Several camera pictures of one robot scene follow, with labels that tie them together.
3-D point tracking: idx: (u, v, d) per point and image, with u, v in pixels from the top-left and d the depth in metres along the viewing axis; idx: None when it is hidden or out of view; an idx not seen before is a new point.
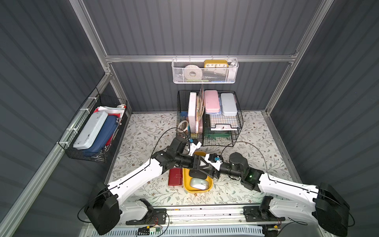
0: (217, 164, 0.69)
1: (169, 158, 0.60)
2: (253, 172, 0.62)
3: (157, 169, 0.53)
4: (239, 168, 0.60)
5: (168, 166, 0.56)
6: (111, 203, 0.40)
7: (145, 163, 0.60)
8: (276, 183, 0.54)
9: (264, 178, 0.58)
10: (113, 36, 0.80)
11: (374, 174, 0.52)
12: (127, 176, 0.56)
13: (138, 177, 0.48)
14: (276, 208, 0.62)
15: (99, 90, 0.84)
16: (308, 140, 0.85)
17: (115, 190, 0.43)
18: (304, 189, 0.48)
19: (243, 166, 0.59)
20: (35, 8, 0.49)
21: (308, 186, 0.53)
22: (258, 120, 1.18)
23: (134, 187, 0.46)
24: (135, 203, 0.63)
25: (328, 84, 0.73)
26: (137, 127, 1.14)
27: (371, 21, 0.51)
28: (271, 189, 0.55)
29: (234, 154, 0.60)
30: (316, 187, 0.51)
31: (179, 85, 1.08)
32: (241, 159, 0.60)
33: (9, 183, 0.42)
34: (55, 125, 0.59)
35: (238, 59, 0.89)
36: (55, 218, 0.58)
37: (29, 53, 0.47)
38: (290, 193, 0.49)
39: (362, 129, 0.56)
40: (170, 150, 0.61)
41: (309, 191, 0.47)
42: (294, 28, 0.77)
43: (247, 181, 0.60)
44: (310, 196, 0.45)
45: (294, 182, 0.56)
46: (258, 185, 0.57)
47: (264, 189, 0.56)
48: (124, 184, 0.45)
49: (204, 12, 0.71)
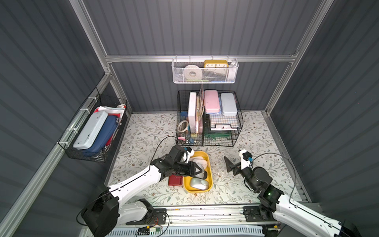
0: (246, 162, 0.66)
1: (168, 166, 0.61)
2: (272, 190, 0.63)
3: (157, 176, 0.54)
4: (260, 183, 0.60)
5: (166, 173, 0.58)
6: (112, 205, 0.41)
7: (145, 169, 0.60)
8: (295, 208, 0.54)
9: (284, 200, 0.58)
10: (113, 36, 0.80)
11: (374, 174, 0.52)
12: (128, 179, 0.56)
13: (140, 181, 0.50)
14: (281, 215, 0.61)
15: (99, 90, 0.84)
16: (308, 140, 0.85)
17: (116, 192, 0.44)
18: (325, 221, 0.48)
19: (267, 184, 0.59)
20: (35, 8, 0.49)
21: (330, 220, 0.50)
22: (258, 120, 1.18)
23: (134, 190, 0.47)
24: (135, 204, 0.63)
25: (328, 84, 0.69)
26: (137, 127, 1.14)
27: (372, 21, 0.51)
28: (288, 213, 0.56)
29: (260, 170, 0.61)
30: (339, 223, 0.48)
31: (179, 85, 1.08)
32: (266, 177, 0.59)
33: (9, 183, 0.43)
34: (55, 125, 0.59)
35: (238, 59, 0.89)
36: (55, 218, 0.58)
37: (28, 53, 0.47)
38: (309, 221, 0.50)
39: (362, 129, 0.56)
40: (169, 158, 0.63)
41: (331, 225, 0.47)
42: (295, 28, 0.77)
43: (263, 197, 0.61)
44: (331, 231, 0.46)
45: (315, 212, 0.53)
46: (276, 204, 0.58)
47: (281, 210, 0.58)
48: (125, 188, 0.46)
49: (204, 11, 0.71)
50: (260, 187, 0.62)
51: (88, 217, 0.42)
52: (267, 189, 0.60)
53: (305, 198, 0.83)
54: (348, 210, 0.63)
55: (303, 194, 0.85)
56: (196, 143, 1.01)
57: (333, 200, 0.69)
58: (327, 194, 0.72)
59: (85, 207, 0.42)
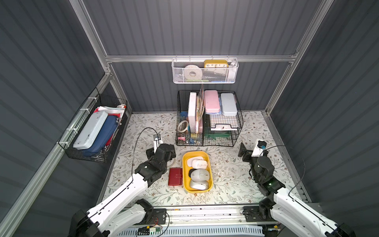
0: (258, 149, 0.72)
1: (154, 170, 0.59)
2: (273, 181, 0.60)
3: (139, 185, 0.50)
4: (261, 171, 0.62)
5: (153, 177, 0.54)
6: (92, 232, 0.38)
7: (128, 180, 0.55)
8: (293, 201, 0.53)
9: (283, 191, 0.58)
10: (113, 36, 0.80)
11: (375, 174, 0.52)
12: (108, 198, 0.45)
13: (122, 196, 0.46)
14: (277, 213, 0.62)
15: (99, 90, 0.84)
16: (308, 141, 0.84)
17: (95, 217, 0.41)
18: (321, 219, 0.47)
19: (269, 171, 0.59)
20: (35, 8, 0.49)
21: (326, 219, 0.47)
22: (258, 120, 1.18)
23: (117, 209, 0.45)
24: (131, 211, 0.60)
25: (329, 84, 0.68)
26: (137, 127, 1.14)
27: (372, 21, 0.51)
28: (285, 205, 0.55)
29: (262, 157, 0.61)
30: (335, 224, 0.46)
31: (179, 85, 1.08)
32: (267, 164, 0.60)
33: (9, 183, 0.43)
34: (55, 125, 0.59)
35: (238, 59, 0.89)
36: (55, 218, 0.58)
37: (29, 53, 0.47)
38: (303, 217, 0.49)
39: (362, 129, 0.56)
40: (155, 161, 0.58)
41: (325, 223, 0.45)
42: (294, 28, 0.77)
43: (262, 186, 0.63)
44: (323, 228, 0.44)
45: (314, 209, 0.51)
46: (273, 194, 0.59)
47: (278, 201, 0.58)
48: (105, 209, 0.43)
49: (204, 11, 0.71)
50: (261, 173, 0.63)
51: None
52: (270, 179, 0.62)
53: (305, 198, 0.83)
54: (347, 210, 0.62)
55: (302, 194, 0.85)
56: (196, 143, 1.01)
57: (333, 200, 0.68)
58: (327, 194, 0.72)
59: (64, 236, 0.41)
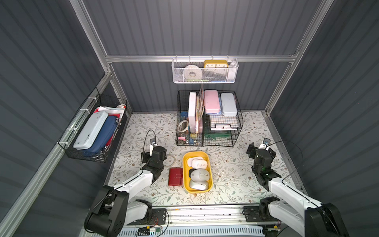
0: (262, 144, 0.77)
1: (155, 169, 0.69)
2: (271, 173, 0.68)
3: (147, 177, 0.59)
4: (260, 161, 0.68)
5: (156, 177, 0.65)
6: (123, 197, 0.43)
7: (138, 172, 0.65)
8: (284, 186, 0.57)
9: (277, 179, 0.61)
10: (113, 36, 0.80)
11: (375, 174, 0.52)
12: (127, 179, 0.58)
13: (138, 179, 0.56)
14: (275, 207, 0.63)
15: (99, 90, 0.84)
16: (308, 141, 0.84)
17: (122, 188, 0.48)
18: (307, 199, 0.49)
19: (266, 160, 0.65)
20: (35, 8, 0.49)
21: (313, 200, 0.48)
22: (258, 120, 1.18)
23: (135, 188, 0.52)
24: (133, 204, 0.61)
25: (328, 84, 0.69)
26: (137, 127, 1.14)
27: (372, 21, 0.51)
28: (279, 191, 0.58)
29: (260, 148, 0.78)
30: (321, 204, 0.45)
31: (179, 85, 1.08)
32: (265, 153, 0.66)
33: (9, 183, 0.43)
34: (55, 125, 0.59)
35: (238, 59, 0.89)
36: (55, 218, 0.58)
37: (29, 53, 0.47)
38: (292, 198, 0.52)
39: (362, 129, 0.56)
40: (154, 161, 0.68)
41: (310, 201, 0.48)
42: (294, 28, 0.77)
43: (259, 177, 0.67)
44: (307, 204, 0.47)
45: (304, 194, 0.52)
46: (269, 182, 0.62)
47: (273, 188, 0.60)
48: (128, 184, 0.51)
49: (204, 11, 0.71)
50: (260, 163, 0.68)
51: (99, 217, 0.42)
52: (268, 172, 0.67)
53: None
54: (347, 210, 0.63)
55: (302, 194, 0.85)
56: (196, 143, 1.01)
57: (333, 200, 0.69)
58: (327, 194, 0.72)
59: (92, 210, 0.42)
